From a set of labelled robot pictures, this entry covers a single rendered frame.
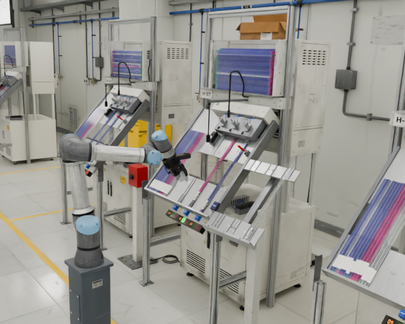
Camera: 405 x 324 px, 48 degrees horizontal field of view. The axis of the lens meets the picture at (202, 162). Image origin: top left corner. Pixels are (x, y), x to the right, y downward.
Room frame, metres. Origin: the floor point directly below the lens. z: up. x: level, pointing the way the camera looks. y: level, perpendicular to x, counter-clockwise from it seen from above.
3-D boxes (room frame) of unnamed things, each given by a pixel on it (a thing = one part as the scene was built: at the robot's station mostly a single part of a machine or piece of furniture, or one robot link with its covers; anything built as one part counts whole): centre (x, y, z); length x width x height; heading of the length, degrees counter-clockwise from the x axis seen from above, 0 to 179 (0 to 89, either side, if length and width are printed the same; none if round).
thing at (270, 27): (3.22, -0.43, 1.82); 0.68 x 0.30 x 0.20; 39
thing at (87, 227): (2.16, 0.57, 0.72); 0.13 x 0.12 x 0.14; 21
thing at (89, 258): (2.15, 0.57, 0.60); 0.15 x 0.15 x 0.10
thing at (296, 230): (3.07, -0.33, 0.31); 0.70 x 0.65 x 0.62; 39
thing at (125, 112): (4.06, 0.72, 0.66); 1.01 x 0.73 x 1.31; 129
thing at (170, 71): (4.20, 0.57, 0.95); 1.35 x 0.82 x 1.90; 129
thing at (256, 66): (2.95, -0.27, 1.52); 0.51 x 0.13 x 0.27; 39
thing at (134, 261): (3.33, 0.49, 0.39); 0.24 x 0.24 x 0.78; 39
